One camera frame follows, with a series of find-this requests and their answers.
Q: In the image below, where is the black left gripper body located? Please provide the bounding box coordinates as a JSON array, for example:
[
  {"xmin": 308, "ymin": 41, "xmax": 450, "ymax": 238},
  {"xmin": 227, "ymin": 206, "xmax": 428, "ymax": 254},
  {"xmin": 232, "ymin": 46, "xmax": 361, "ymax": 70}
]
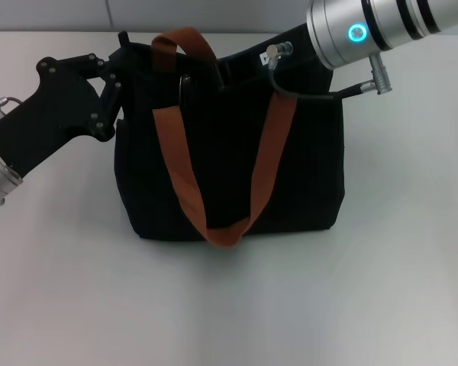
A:
[{"xmin": 0, "ymin": 56, "xmax": 116, "ymax": 177}]

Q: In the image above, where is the black food bag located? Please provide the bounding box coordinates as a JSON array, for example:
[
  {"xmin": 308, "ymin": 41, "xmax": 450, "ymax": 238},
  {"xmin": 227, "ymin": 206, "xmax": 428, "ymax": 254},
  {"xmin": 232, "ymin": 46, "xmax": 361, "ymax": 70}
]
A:
[{"xmin": 112, "ymin": 25, "xmax": 347, "ymax": 249}]

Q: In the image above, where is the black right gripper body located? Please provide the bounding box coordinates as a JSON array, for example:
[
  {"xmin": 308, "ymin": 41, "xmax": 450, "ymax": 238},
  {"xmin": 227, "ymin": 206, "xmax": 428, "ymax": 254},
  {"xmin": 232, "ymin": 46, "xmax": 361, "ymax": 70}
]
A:
[{"xmin": 219, "ymin": 24, "xmax": 336, "ymax": 97}]

